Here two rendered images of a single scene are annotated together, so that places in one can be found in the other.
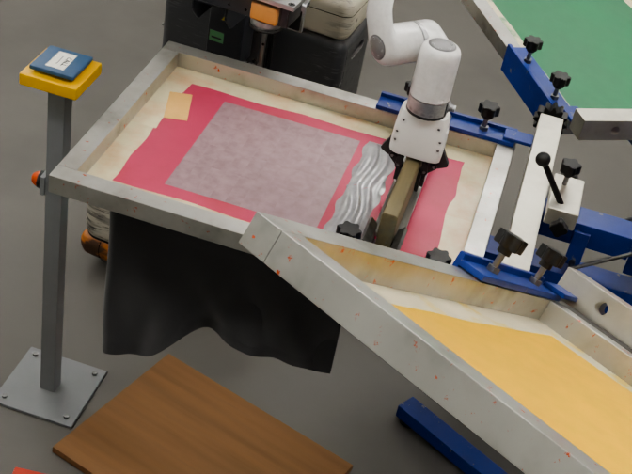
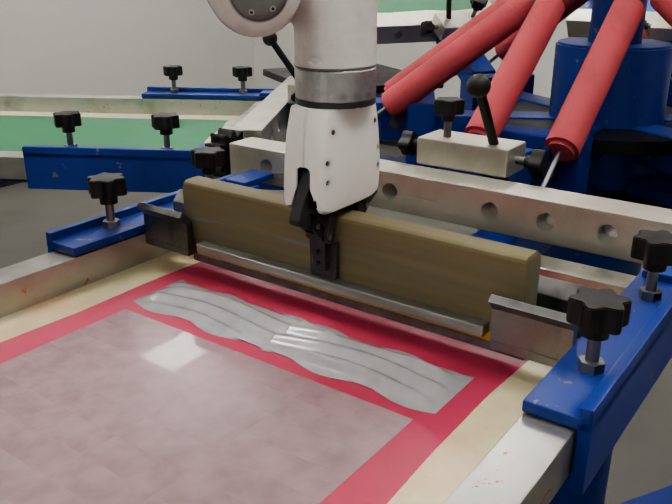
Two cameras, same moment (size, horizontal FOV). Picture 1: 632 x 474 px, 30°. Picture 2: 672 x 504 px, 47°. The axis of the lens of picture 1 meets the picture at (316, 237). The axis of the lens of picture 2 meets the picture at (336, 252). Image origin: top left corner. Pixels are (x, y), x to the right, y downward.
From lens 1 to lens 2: 191 cm
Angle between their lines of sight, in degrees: 56
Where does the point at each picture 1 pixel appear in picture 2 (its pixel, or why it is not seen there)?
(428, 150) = (369, 171)
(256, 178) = (176, 468)
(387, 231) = (532, 293)
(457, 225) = not seen: hidden behind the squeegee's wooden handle
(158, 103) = not seen: outside the picture
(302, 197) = (283, 412)
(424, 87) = (363, 34)
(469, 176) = not seen: hidden behind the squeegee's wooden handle
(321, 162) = (166, 363)
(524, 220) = (501, 186)
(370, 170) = (234, 314)
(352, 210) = (356, 357)
